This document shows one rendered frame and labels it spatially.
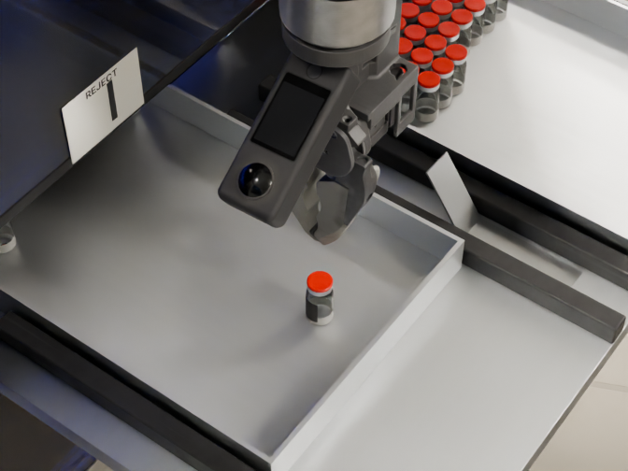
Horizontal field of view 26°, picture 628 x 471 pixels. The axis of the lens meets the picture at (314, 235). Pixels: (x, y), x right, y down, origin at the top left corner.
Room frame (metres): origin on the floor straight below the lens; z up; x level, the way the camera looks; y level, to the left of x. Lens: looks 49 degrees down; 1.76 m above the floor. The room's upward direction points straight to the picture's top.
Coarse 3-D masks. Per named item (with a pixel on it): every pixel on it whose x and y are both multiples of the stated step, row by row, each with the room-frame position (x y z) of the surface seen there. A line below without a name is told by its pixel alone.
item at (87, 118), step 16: (128, 64) 0.79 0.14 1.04; (96, 80) 0.76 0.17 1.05; (112, 80) 0.77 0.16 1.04; (128, 80) 0.79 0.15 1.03; (80, 96) 0.75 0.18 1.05; (96, 96) 0.76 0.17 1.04; (128, 96) 0.79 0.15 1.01; (64, 112) 0.73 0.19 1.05; (80, 112) 0.74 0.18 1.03; (96, 112) 0.76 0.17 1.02; (128, 112) 0.78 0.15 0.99; (80, 128) 0.74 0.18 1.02; (96, 128) 0.76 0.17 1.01; (112, 128) 0.77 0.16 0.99; (80, 144) 0.74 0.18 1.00
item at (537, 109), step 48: (528, 0) 1.06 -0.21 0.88; (576, 0) 1.04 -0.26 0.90; (480, 48) 0.99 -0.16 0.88; (528, 48) 0.99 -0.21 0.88; (576, 48) 0.99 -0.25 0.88; (624, 48) 0.99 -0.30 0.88; (480, 96) 0.92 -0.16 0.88; (528, 96) 0.92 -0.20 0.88; (576, 96) 0.92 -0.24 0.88; (624, 96) 0.92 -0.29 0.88; (432, 144) 0.83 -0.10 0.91; (480, 144) 0.86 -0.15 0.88; (528, 144) 0.86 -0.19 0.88; (576, 144) 0.86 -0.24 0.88; (624, 144) 0.86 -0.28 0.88; (528, 192) 0.77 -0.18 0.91; (576, 192) 0.80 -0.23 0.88; (624, 192) 0.80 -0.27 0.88; (624, 240) 0.72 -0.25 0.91
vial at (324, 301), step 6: (306, 294) 0.66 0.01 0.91; (312, 294) 0.66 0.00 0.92; (318, 294) 0.66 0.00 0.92; (324, 294) 0.66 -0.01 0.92; (330, 294) 0.66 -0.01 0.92; (312, 300) 0.66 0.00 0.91; (318, 300) 0.66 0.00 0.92; (324, 300) 0.66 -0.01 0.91; (330, 300) 0.66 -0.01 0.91; (318, 306) 0.65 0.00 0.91; (324, 306) 0.65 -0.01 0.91; (330, 306) 0.66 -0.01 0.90; (318, 312) 0.65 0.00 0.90; (324, 312) 0.65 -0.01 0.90; (330, 312) 0.66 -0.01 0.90; (318, 318) 0.65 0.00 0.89; (324, 318) 0.65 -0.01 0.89; (330, 318) 0.66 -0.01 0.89; (318, 324) 0.65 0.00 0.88; (324, 324) 0.65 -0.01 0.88
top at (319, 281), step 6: (312, 276) 0.67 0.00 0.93; (318, 276) 0.67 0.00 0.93; (324, 276) 0.67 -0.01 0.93; (330, 276) 0.67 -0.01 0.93; (312, 282) 0.66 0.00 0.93; (318, 282) 0.66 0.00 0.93; (324, 282) 0.66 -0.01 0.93; (330, 282) 0.66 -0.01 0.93; (312, 288) 0.66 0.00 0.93; (318, 288) 0.66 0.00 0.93; (324, 288) 0.66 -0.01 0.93; (330, 288) 0.66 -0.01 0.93
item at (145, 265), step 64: (128, 128) 0.88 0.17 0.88; (192, 128) 0.88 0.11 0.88; (64, 192) 0.80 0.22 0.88; (128, 192) 0.80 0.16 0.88; (192, 192) 0.80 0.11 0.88; (0, 256) 0.73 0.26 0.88; (64, 256) 0.73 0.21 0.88; (128, 256) 0.73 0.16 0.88; (192, 256) 0.73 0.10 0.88; (256, 256) 0.73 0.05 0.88; (320, 256) 0.73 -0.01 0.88; (384, 256) 0.73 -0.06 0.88; (448, 256) 0.70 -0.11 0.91; (64, 320) 0.66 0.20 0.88; (128, 320) 0.66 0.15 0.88; (192, 320) 0.66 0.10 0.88; (256, 320) 0.66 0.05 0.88; (384, 320) 0.66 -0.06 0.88; (128, 384) 0.59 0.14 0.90; (192, 384) 0.60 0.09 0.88; (256, 384) 0.60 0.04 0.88; (320, 384) 0.60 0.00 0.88; (256, 448) 0.54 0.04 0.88
